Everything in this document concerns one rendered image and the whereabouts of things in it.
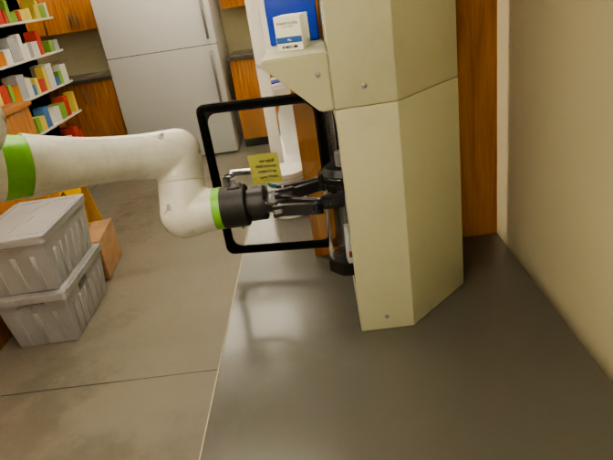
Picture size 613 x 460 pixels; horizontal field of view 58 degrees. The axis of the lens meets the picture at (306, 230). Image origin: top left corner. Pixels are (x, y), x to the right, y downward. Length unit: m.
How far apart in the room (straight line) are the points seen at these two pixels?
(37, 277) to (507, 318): 2.50
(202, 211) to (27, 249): 2.01
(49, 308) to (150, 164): 2.17
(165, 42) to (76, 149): 4.96
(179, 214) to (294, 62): 0.42
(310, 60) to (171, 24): 5.06
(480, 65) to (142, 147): 0.79
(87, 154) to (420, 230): 0.65
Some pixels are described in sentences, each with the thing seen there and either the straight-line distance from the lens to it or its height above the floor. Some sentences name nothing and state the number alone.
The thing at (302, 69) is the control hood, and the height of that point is 1.49.
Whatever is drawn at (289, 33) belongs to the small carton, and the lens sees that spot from 1.06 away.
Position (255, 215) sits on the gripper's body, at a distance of 1.18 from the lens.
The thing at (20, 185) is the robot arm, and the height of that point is 1.37.
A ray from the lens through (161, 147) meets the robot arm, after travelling 1.18.
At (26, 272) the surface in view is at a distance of 3.21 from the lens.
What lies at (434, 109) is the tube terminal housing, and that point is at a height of 1.37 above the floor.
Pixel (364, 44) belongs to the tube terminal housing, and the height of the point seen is 1.51.
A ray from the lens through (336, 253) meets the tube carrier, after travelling 1.21.
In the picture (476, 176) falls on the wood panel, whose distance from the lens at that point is 1.49.
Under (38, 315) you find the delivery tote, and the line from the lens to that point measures 3.31.
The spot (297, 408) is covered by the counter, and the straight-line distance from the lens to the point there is 1.04.
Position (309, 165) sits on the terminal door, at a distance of 1.35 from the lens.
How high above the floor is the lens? 1.63
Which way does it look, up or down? 24 degrees down
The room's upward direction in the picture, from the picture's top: 9 degrees counter-clockwise
